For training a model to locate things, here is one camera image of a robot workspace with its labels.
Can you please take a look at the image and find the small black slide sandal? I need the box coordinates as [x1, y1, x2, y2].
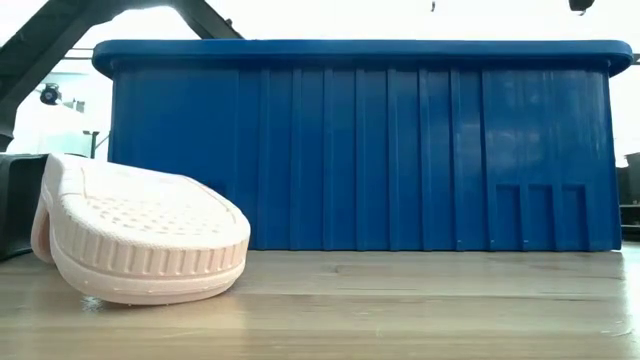
[0, 152, 50, 262]

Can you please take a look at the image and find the black round knob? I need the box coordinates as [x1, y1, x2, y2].
[39, 83, 61, 106]

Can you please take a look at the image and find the blue plastic bin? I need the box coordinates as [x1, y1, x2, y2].
[91, 38, 635, 252]

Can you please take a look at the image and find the thin dark post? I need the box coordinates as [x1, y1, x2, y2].
[82, 129, 109, 160]

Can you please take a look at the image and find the pink slide sandal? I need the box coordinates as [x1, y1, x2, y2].
[29, 152, 252, 306]

